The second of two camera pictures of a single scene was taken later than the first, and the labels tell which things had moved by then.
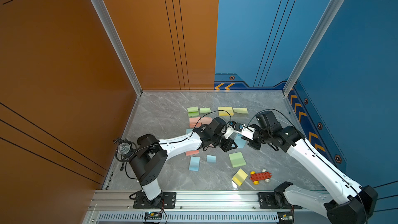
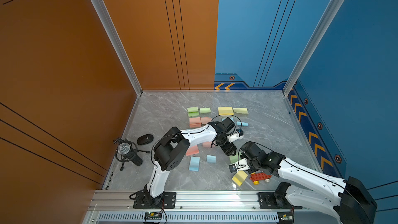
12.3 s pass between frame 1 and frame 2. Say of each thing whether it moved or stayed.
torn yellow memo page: stayed
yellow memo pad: stayed
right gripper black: moved
